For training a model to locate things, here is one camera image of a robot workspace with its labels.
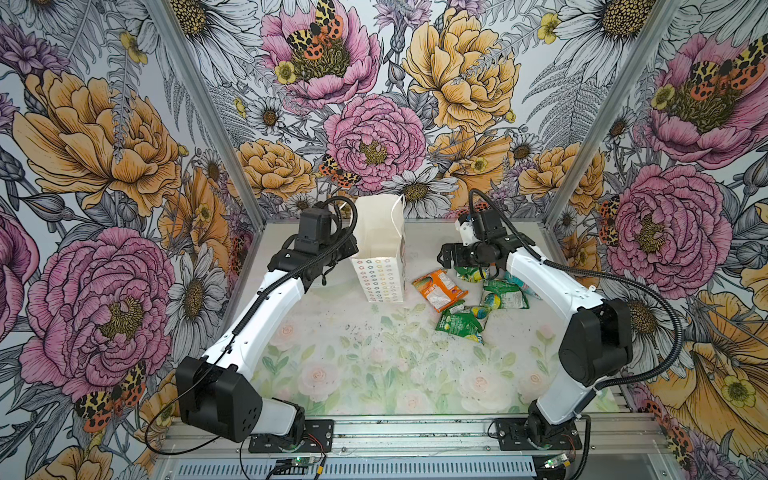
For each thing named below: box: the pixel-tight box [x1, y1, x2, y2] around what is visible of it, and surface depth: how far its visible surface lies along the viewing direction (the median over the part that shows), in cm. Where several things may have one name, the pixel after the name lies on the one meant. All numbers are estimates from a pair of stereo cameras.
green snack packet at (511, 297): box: [483, 280, 530, 309], surface depth 97 cm
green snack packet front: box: [435, 300, 485, 345], surface depth 91 cm
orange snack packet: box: [412, 269, 469, 313], surface depth 101 cm
